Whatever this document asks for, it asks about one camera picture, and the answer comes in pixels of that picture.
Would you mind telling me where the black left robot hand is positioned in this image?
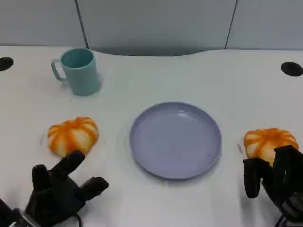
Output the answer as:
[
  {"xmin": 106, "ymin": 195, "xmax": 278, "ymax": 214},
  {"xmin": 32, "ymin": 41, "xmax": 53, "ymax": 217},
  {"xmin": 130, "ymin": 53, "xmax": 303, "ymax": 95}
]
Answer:
[{"xmin": 25, "ymin": 150, "xmax": 110, "ymax": 221}]

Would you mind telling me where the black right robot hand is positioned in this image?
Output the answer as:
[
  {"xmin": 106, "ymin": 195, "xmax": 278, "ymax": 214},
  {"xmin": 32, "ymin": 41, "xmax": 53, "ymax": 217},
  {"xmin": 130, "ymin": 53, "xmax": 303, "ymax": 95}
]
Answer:
[{"xmin": 243, "ymin": 145, "xmax": 303, "ymax": 223}]

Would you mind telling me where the orange white toy bread roll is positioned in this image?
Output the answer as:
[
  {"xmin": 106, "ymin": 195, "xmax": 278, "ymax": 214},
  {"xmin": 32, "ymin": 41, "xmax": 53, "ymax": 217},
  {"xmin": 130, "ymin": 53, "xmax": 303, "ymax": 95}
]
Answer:
[
  {"xmin": 47, "ymin": 116, "xmax": 99, "ymax": 157},
  {"xmin": 243, "ymin": 128, "xmax": 299, "ymax": 166}
]

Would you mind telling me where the lilac plate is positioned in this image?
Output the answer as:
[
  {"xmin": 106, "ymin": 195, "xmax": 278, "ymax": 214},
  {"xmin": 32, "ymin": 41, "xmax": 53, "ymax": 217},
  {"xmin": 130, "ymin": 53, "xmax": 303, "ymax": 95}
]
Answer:
[{"xmin": 129, "ymin": 101, "xmax": 223, "ymax": 181}]

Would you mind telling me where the pale green mug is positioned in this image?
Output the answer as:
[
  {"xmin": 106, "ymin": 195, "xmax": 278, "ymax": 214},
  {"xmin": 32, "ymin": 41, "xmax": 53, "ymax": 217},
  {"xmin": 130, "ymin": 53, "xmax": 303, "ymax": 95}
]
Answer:
[{"xmin": 51, "ymin": 48, "xmax": 100, "ymax": 97}]

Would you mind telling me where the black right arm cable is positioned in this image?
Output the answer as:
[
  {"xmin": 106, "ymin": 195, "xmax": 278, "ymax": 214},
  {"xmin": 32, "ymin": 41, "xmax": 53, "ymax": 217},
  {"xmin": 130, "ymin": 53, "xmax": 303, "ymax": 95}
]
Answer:
[{"xmin": 274, "ymin": 214, "xmax": 288, "ymax": 227}]

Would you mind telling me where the black table cable grommet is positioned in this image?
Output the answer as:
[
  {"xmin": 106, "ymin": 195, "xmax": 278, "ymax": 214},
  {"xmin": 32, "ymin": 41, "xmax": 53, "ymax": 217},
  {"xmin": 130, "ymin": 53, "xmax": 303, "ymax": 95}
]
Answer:
[
  {"xmin": 0, "ymin": 57, "xmax": 14, "ymax": 71},
  {"xmin": 281, "ymin": 61, "xmax": 303, "ymax": 77}
]

